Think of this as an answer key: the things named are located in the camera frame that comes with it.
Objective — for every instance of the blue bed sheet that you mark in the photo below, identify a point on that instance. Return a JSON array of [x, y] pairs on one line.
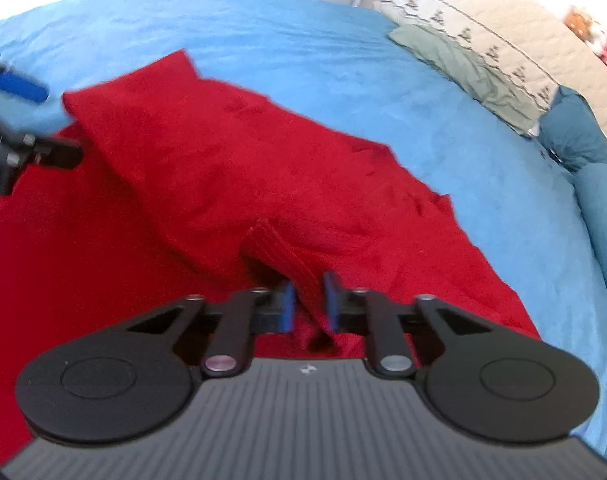
[[333, 70]]

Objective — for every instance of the dark blue pillow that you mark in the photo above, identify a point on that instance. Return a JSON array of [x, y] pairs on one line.
[[573, 130]]

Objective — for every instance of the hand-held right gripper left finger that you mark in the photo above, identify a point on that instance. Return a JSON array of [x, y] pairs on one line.
[[286, 305]]

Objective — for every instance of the beige patterned quilt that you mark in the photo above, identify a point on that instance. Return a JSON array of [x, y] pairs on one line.
[[503, 40]]

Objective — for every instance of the stuffed toys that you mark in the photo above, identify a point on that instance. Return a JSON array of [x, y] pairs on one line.
[[596, 35]]

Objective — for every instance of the red knit garment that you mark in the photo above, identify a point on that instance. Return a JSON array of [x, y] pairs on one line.
[[193, 195]]

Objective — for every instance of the grey-green cloth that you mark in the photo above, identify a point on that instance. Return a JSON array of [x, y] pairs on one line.
[[466, 72]]

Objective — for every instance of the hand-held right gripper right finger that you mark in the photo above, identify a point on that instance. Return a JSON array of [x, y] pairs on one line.
[[330, 305]]

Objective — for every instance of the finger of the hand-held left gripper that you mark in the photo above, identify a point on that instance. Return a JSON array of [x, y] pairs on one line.
[[53, 152], [20, 85]]

